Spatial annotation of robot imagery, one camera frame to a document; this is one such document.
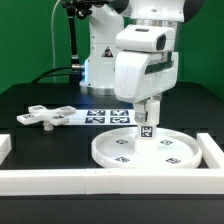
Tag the white round table top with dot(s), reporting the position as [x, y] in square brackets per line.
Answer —
[121, 148]

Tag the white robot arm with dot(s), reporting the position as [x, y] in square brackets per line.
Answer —
[108, 21]

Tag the white fence block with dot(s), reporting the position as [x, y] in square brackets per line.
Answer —
[5, 146]
[212, 153]

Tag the white right fence block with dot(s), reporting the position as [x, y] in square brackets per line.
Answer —
[212, 153]

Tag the white left fence block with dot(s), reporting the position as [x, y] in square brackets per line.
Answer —
[5, 146]

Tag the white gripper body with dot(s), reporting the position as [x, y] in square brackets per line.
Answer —
[133, 84]

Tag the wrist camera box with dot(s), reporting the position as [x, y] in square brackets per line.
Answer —
[146, 38]

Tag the white cross-shaped table base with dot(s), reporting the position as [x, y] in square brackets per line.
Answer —
[49, 117]

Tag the white marker sheet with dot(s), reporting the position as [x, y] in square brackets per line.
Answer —
[120, 117]

